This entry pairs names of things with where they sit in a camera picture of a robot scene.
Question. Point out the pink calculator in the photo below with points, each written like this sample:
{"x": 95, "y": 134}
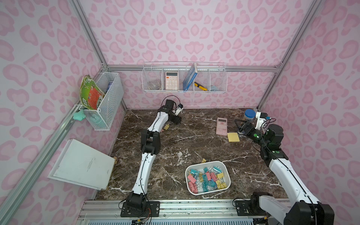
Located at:
{"x": 221, "y": 128}

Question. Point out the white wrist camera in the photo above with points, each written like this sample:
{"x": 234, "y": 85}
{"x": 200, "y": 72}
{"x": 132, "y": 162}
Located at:
{"x": 261, "y": 118}
{"x": 178, "y": 109}

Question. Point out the white storage tray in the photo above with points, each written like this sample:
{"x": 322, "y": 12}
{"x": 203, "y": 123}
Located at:
{"x": 217, "y": 177}

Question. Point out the teal binder clip near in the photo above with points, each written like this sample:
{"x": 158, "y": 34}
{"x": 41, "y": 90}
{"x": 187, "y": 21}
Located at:
{"x": 194, "y": 172}

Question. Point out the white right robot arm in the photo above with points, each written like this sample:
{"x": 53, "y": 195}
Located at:
{"x": 306, "y": 209}

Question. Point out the blue book in shelf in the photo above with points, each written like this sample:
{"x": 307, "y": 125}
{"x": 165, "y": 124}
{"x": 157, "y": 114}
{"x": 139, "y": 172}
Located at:
{"x": 191, "y": 75}

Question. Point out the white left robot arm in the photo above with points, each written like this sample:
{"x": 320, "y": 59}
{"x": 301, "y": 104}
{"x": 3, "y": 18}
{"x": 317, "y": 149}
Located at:
{"x": 150, "y": 148}

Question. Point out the white mesh side basket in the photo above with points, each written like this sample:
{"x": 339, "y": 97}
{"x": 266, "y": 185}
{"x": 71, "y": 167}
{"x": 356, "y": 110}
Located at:
{"x": 102, "y": 118}

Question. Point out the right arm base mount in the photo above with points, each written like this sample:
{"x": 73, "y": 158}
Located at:
{"x": 250, "y": 207}

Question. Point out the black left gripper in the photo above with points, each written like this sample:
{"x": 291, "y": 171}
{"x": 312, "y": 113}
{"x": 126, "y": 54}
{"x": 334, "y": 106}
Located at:
{"x": 174, "y": 117}

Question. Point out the white paper pad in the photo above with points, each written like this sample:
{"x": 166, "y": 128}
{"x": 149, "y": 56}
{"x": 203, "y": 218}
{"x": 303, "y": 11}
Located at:
{"x": 82, "y": 165}

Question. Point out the white wire wall shelf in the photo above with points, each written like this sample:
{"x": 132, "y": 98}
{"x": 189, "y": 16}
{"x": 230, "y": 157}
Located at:
{"x": 211, "y": 75}

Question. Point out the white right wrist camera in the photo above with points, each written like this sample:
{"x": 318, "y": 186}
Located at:
{"x": 261, "y": 118}

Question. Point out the yellow utility knife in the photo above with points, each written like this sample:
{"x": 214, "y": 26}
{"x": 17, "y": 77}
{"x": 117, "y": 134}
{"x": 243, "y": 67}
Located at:
{"x": 200, "y": 87}

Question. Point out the white calculator in shelf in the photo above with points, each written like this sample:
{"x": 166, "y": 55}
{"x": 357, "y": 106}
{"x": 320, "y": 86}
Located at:
{"x": 172, "y": 81}

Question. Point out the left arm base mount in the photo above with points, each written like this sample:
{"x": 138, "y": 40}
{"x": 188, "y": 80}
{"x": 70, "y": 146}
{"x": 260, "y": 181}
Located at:
{"x": 137, "y": 205}

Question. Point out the pink binder clip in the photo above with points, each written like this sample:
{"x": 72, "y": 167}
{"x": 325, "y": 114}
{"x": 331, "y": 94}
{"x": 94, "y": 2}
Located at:
{"x": 192, "y": 184}

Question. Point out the yellow sticky note pad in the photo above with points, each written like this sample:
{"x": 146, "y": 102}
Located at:
{"x": 233, "y": 137}

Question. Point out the green red snack bag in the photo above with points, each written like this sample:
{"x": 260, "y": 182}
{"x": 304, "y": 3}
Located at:
{"x": 90, "y": 94}

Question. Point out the pencil jar blue lid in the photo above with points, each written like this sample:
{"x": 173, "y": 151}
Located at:
{"x": 249, "y": 115}

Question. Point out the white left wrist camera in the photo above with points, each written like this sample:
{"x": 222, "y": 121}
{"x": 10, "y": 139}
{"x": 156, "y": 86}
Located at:
{"x": 178, "y": 109}

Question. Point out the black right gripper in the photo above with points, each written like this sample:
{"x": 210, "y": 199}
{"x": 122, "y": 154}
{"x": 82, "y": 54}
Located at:
{"x": 246, "y": 129}

